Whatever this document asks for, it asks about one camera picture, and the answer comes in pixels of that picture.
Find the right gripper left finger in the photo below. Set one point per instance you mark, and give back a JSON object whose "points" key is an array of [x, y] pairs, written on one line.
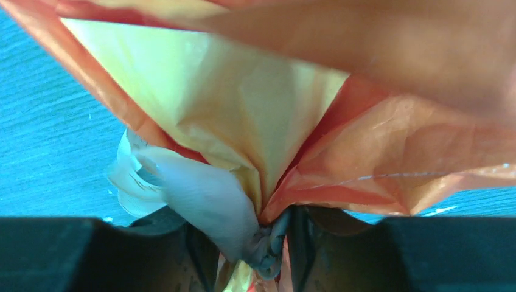
{"points": [[158, 252]]}

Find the pink flower bouquet orange wrap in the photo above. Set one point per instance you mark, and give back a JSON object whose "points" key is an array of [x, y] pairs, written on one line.
{"points": [[383, 107]]}

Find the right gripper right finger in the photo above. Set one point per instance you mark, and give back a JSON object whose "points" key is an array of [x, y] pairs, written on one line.
{"points": [[331, 250]]}

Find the cream ribbon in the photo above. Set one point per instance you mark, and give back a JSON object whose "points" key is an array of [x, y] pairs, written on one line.
{"points": [[210, 198]]}

